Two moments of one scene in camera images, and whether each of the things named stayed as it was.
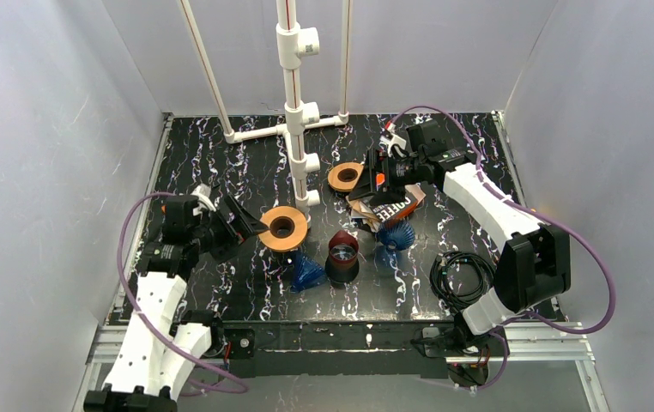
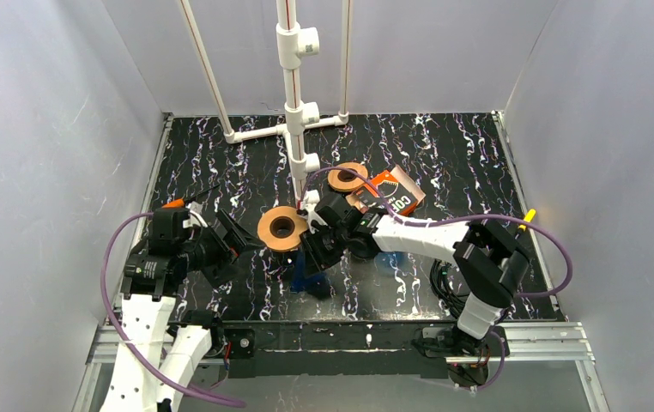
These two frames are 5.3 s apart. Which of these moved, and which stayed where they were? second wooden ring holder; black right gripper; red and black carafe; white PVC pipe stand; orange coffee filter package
Moved: red and black carafe; black right gripper
Stayed: orange coffee filter package; white PVC pipe stand; second wooden ring holder
